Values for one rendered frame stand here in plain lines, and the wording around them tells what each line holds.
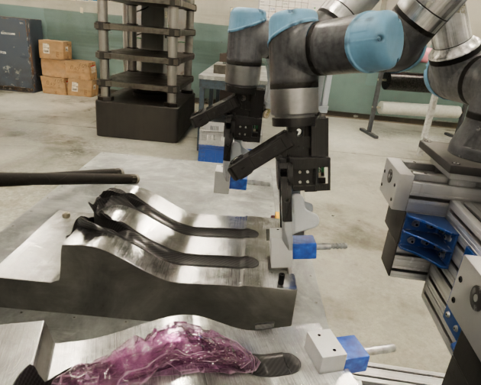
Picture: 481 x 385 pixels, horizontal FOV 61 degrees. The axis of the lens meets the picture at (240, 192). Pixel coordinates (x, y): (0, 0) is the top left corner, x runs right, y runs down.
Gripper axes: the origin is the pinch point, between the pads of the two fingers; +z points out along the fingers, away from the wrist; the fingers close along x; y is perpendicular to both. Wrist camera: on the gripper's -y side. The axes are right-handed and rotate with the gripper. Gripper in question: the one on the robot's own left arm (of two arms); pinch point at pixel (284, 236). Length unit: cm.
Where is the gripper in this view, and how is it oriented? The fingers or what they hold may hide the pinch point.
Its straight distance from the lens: 69.9
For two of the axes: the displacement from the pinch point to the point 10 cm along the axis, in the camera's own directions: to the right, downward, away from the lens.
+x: 0.3, -2.4, 9.7
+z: 0.5, 9.7, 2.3
